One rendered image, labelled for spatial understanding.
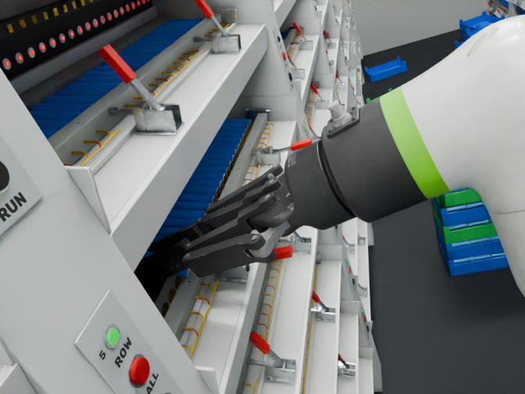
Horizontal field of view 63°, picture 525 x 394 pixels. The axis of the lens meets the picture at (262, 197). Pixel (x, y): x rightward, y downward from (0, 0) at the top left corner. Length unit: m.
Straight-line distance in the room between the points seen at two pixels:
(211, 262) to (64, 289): 0.17
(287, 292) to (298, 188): 0.41
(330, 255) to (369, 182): 0.75
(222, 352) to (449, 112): 0.30
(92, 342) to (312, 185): 0.19
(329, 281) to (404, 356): 0.60
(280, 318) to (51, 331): 0.50
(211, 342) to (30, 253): 0.25
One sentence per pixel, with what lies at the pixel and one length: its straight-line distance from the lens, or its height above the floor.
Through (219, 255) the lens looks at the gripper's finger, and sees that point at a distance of 0.38.
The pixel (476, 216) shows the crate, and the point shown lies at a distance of 1.63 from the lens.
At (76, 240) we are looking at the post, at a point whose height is 1.15.
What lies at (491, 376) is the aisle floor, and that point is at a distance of 1.52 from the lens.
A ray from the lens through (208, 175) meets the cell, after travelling 0.67.
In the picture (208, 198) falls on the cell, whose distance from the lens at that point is 0.62.
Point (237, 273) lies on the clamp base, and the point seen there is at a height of 0.96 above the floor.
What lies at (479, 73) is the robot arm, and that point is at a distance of 0.32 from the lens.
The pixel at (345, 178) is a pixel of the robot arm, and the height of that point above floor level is 1.09.
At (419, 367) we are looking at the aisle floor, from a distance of 1.53.
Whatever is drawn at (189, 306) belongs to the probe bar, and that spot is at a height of 0.97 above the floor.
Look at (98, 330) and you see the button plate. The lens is 0.28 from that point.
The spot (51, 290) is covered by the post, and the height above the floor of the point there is 1.14.
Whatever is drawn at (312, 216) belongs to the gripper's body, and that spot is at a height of 1.06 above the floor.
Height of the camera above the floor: 1.26
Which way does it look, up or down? 29 degrees down
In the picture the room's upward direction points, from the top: 22 degrees counter-clockwise
